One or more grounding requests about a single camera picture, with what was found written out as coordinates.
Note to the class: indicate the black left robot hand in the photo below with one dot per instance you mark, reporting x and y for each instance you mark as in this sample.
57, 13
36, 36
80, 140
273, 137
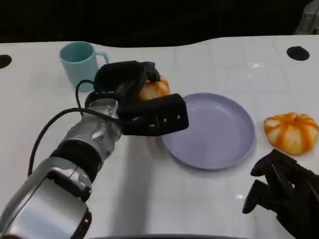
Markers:
117, 74

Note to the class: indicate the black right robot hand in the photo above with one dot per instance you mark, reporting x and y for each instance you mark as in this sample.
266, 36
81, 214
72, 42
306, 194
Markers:
294, 194

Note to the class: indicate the orange and white bread roll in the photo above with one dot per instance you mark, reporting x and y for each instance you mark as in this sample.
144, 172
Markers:
291, 134
155, 89

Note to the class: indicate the pale green mug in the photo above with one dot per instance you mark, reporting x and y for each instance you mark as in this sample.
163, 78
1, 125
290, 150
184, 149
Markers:
77, 67

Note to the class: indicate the black backdrop cloth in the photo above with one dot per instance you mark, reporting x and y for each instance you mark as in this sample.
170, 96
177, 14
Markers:
149, 20

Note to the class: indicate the lilac plate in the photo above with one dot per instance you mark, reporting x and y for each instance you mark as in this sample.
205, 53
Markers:
214, 134

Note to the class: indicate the black table grommet hole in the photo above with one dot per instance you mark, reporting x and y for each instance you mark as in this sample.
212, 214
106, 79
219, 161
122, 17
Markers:
298, 53
5, 61

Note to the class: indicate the grey metal equipment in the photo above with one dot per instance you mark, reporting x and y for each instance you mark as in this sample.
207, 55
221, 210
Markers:
309, 17

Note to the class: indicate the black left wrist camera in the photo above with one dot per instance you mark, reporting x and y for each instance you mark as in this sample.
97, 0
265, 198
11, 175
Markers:
154, 114

